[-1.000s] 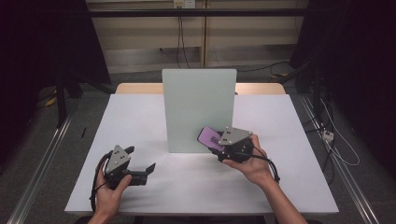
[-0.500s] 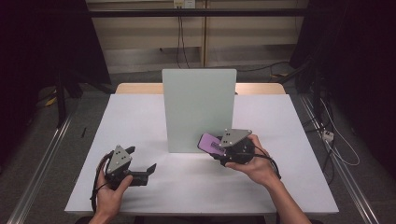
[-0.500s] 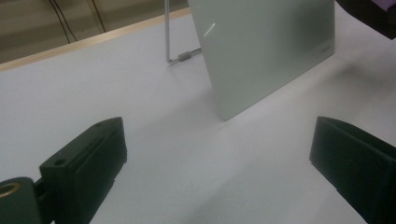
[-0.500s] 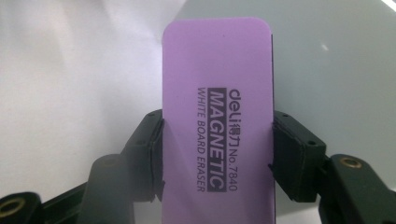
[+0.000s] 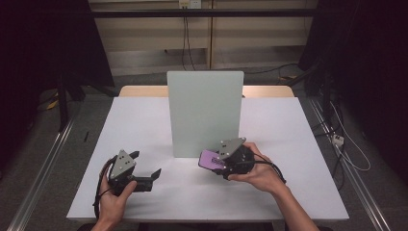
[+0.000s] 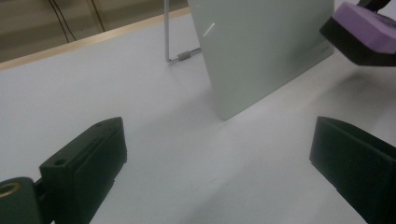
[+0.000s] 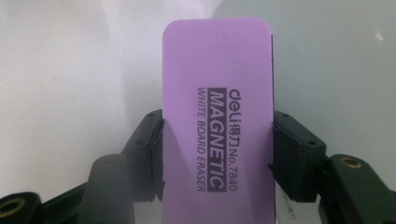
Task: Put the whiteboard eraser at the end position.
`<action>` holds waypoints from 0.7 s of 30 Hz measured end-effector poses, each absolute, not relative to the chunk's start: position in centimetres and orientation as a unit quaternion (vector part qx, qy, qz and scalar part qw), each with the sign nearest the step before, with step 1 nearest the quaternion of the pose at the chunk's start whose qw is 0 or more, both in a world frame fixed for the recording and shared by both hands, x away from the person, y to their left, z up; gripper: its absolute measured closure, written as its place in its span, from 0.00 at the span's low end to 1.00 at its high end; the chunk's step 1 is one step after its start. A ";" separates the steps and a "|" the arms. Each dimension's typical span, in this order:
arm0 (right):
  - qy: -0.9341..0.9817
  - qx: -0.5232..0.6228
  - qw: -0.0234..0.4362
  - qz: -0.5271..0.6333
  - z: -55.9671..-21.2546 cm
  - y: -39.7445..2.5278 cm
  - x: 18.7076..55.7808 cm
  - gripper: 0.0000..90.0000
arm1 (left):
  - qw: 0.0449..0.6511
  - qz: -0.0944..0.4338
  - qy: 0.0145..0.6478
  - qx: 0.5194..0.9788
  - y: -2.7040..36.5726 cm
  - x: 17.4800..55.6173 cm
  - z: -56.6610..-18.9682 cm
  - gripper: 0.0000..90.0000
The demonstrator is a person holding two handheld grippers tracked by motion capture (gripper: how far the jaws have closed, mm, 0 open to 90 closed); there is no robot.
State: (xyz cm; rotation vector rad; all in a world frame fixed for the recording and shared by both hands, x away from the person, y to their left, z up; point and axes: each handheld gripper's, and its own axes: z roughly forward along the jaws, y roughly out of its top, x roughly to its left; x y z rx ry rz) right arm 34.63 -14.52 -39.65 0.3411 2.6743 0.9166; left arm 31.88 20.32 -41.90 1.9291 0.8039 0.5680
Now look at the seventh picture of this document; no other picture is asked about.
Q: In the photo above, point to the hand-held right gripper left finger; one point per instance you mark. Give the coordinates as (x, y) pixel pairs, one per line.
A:
(144, 155)

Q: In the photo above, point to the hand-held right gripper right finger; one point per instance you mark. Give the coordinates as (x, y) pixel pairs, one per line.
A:
(295, 155)

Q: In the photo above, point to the purple whiteboard eraser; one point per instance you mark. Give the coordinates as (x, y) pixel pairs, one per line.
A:
(218, 109)

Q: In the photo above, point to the small frosted glass whiteboard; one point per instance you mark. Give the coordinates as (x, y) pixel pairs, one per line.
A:
(327, 71)

